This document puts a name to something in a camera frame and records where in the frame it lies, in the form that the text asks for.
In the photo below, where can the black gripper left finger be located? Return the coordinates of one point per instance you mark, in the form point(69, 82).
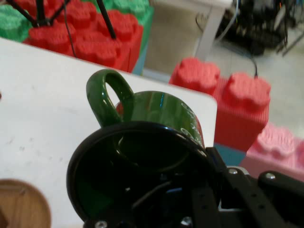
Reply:
point(142, 223)

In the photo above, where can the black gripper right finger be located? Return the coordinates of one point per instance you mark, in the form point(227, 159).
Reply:
point(247, 204)

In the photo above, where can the green enamel mug white lettering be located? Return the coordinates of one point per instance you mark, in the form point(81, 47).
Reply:
point(156, 111)

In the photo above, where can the green ceramic mug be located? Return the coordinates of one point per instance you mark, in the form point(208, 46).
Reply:
point(229, 155)

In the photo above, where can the pink foam block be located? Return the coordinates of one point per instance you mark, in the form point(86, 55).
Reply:
point(278, 152)

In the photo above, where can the brown wooden mug tree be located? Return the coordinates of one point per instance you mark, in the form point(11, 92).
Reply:
point(21, 206)

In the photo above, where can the black background equipment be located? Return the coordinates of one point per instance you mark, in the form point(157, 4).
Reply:
point(259, 26)

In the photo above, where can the white table leg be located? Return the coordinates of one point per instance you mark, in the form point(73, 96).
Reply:
point(209, 26)

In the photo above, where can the large red foam block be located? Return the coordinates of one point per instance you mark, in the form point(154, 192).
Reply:
point(95, 45)

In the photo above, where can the black camera tripod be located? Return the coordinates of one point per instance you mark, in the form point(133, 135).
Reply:
point(107, 21)

